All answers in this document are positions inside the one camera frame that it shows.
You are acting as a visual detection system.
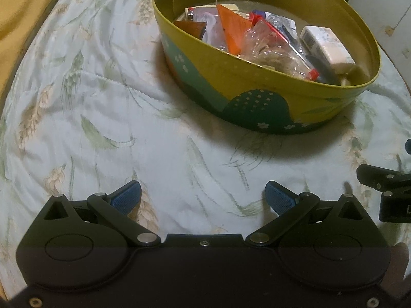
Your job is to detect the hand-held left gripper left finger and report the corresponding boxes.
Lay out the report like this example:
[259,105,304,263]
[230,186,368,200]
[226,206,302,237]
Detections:
[39,181,162,247]

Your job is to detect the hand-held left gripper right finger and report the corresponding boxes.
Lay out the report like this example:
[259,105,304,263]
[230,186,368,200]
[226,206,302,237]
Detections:
[246,181,369,247]

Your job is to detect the cream flower hair clip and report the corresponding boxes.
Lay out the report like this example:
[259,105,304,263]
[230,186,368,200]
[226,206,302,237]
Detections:
[340,67,364,86]

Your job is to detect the round yellow patterned tin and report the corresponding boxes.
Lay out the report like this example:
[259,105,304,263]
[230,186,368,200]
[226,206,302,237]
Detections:
[152,0,381,134]

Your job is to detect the pale peach small box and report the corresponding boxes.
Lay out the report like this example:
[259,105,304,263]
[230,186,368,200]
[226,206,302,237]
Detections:
[300,26,356,71]

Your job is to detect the clear snack packet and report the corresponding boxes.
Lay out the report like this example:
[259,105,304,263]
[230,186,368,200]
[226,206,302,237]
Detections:
[244,19,309,75]

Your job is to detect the blue plush toy packet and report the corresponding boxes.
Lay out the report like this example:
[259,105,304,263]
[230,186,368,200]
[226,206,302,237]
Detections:
[266,13,299,39]

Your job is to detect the orange tube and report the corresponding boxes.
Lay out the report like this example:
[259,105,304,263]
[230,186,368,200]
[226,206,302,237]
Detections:
[217,5,253,55]

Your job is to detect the brown packet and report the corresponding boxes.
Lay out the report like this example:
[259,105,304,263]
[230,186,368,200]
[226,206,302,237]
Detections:
[173,21,208,41]

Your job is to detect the clear plastic packet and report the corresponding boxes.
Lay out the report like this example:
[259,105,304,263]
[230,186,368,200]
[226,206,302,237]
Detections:
[189,6,223,36]

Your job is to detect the floral bed quilt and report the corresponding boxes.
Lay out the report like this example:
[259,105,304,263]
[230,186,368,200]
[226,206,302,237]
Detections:
[0,0,411,289]

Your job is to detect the yellow blanket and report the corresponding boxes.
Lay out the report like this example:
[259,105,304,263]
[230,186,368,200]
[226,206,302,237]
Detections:
[0,0,75,103]

